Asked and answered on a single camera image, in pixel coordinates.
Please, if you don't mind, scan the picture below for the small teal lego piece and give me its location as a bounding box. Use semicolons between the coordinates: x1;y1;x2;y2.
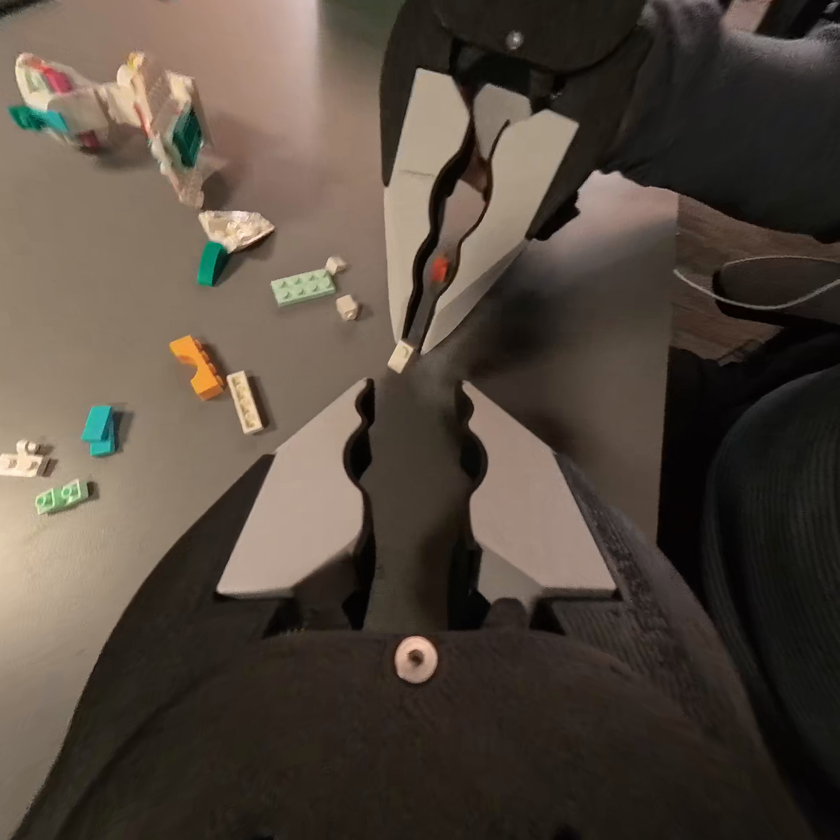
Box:
196;241;232;288

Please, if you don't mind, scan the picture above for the white clear lego brick cluster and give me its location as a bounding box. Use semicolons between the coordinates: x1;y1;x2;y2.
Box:
198;209;277;254

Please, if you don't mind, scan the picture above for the white lego unicorn head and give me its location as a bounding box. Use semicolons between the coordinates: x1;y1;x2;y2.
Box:
8;51;155;153

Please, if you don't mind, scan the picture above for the orange lego arch brick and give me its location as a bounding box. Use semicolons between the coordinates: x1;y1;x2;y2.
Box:
168;335;228;402

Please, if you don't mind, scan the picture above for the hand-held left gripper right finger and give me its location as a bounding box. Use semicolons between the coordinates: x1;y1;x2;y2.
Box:
456;381;619;601

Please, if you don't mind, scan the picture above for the white cable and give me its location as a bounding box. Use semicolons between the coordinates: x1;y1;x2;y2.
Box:
672;255;840;311

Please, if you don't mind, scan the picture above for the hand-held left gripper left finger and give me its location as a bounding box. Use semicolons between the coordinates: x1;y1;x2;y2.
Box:
215;377;378;598

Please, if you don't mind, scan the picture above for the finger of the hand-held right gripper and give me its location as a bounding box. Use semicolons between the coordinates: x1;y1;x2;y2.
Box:
382;67;479;349
419;107;581;357

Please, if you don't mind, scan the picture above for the black chair armrest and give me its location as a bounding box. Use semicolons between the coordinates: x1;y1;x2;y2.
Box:
712;256;840;330

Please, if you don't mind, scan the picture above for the person's right hand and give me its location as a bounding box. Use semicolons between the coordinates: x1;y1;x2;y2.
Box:
461;156;494;201

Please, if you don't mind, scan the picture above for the person's right forearm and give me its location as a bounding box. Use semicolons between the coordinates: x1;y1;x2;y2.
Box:
587;0;840;242

